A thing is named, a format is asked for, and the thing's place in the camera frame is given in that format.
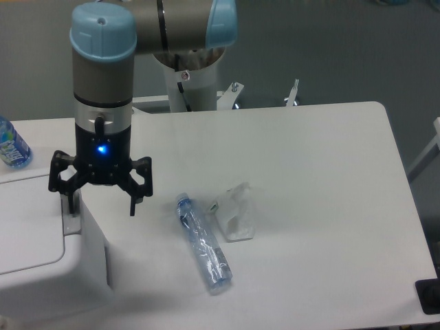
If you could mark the black clamp at table edge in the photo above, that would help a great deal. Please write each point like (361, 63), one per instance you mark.
(428, 293)

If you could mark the white push-lid trash can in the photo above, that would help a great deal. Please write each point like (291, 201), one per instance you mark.
(54, 260)

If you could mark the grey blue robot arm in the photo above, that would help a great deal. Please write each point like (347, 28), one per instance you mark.
(105, 37)

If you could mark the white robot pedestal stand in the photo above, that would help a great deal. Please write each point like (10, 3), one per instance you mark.
(191, 84)

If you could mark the white frame at right edge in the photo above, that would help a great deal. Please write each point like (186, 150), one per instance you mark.
(426, 156)

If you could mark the blue labelled drink bottle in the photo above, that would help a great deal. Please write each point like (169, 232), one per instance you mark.
(15, 152)

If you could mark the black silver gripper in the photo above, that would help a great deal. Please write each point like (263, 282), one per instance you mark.
(103, 144)

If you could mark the crumpled white plastic bag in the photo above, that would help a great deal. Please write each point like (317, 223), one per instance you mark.
(234, 212)

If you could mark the clear empty plastic bottle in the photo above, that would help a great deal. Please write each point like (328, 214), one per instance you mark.
(210, 258)

